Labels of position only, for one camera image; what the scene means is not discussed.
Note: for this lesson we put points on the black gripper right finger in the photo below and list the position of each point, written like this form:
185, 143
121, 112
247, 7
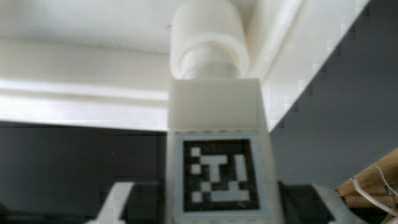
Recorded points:
343, 216

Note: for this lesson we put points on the white square tabletop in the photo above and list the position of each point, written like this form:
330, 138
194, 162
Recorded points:
92, 52

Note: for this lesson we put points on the white leg with tag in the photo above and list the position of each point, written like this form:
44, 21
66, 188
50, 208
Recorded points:
220, 182

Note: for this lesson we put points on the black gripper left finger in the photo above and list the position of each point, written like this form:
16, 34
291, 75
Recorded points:
112, 208

